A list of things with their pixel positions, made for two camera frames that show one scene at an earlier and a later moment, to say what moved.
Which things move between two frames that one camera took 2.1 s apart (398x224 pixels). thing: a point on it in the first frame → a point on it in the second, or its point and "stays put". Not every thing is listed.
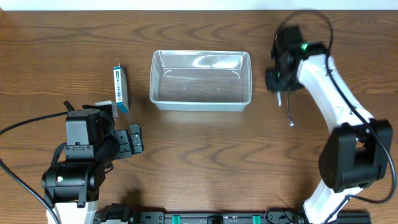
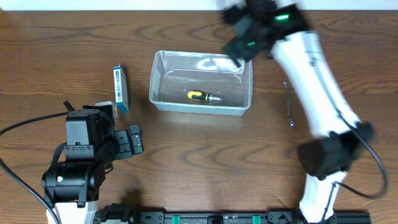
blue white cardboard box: (121, 90) stays put
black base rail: (124, 211) stays put
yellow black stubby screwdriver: (280, 102) → (199, 95)
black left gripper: (125, 143) stays put
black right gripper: (270, 81) → (240, 43)
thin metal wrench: (291, 123) stays put
